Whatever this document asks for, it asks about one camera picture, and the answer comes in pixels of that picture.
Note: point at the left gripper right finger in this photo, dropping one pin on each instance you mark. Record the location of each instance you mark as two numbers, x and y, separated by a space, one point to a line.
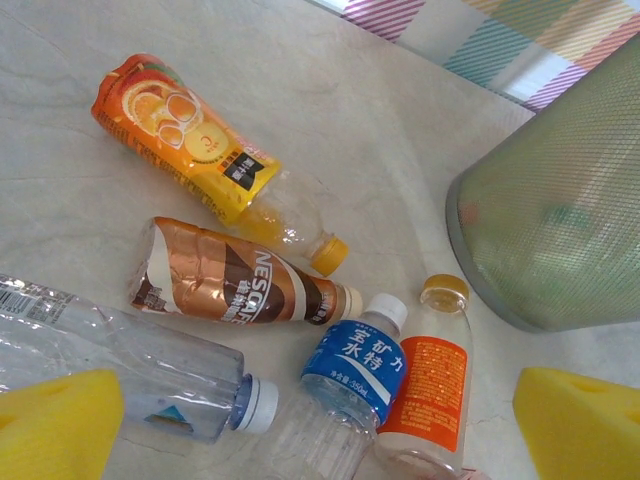
585 430

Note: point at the clear bottle orange label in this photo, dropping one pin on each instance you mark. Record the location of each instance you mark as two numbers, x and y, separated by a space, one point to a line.
430 390

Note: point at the clear bottle blue-white cap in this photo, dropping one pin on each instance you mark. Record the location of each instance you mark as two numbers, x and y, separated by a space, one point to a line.
175 370

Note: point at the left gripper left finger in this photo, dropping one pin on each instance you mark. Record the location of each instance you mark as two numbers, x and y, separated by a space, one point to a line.
55 430

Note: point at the grey-green mesh bin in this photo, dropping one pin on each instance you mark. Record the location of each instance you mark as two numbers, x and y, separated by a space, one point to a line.
550 200

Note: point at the blue Pocari Sweat bottle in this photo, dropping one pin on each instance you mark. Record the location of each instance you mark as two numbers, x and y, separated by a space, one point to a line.
350 365

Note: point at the brown Nescafe coffee bottle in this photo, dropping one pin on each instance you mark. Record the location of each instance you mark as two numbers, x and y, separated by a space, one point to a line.
225 280

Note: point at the orange juice bottle yellow cap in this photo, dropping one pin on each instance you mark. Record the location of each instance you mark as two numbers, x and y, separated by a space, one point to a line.
175 130

